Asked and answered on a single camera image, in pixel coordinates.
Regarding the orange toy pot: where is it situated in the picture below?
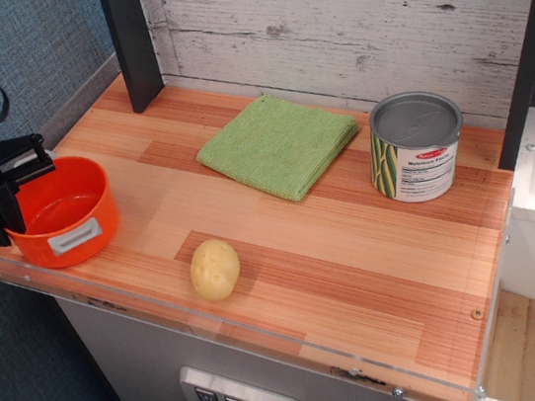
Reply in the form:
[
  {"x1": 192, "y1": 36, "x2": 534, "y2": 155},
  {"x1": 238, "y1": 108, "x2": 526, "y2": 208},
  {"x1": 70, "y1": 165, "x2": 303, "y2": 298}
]
[{"x1": 7, "y1": 156, "x2": 119, "y2": 269}]

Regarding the yellow toy potato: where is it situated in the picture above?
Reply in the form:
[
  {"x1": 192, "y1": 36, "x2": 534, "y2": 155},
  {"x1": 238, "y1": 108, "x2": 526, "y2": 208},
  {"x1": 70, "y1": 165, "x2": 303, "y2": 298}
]
[{"x1": 190, "y1": 239, "x2": 241, "y2": 301}]

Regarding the clear acrylic edge guard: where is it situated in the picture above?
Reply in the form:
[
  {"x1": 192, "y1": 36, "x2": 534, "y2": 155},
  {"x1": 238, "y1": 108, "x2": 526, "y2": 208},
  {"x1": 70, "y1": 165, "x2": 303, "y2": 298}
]
[{"x1": 0, "y1": 164, "x2": 535, "y2": 401}]

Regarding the grey toy fridge cabinet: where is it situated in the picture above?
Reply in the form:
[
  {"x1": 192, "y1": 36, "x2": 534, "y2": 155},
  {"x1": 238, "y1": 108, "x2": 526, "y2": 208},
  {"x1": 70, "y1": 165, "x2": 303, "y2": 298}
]
[{"x1": 58, "y1": 299, "x2": 410, "y2": 401}]

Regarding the green folded cloth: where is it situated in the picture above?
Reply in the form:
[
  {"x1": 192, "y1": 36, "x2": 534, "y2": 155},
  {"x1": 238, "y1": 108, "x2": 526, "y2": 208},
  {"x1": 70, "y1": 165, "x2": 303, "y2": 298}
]
[{"x1": 196, "y1": 95, "x2": 358, "y2": 201}]

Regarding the toy corn can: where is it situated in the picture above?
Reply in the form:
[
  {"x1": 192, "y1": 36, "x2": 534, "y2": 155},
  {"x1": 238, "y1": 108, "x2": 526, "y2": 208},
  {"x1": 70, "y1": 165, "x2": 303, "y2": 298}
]
[{"x1": 369, "y1": 92, "x2": 463, "y2": 203}]

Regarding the dark left shelf post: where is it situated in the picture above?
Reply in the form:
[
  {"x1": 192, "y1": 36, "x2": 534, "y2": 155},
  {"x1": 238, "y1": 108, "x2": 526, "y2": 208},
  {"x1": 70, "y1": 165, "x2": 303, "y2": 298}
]
[{"x1": 100, "y1": 0, "x2": 165, "y2": 113}]

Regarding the dark shelf post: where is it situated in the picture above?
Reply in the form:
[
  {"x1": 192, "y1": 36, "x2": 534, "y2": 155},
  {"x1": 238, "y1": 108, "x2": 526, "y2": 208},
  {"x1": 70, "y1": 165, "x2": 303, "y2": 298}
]
[
  {"x1": 497, "y1": 0, "x2": 535, "y2": 171},
  {"x1": 100, "y1": 0, "x2": 165, "y2": 113}
]

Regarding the dark right shelf post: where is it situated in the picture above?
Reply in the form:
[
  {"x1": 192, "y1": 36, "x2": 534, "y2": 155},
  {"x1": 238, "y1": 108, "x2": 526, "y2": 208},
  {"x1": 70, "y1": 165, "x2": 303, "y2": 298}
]
[{"x1": 497, "y1": 0, "x2": 535, "y2": 171}]

